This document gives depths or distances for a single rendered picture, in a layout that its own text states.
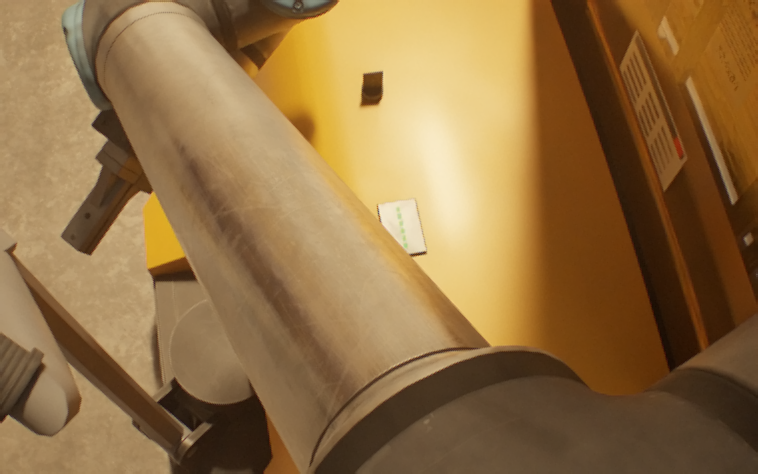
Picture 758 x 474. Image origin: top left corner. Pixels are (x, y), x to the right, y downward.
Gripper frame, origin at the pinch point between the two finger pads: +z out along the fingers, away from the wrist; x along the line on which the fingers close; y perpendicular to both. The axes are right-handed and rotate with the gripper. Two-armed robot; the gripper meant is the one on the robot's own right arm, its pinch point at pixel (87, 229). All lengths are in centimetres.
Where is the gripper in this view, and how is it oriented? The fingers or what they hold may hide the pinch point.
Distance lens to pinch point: 82.9
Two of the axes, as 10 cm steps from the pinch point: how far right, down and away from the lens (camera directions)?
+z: -5.8, 8.1, -0.7
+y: -8.0, -5.6, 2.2
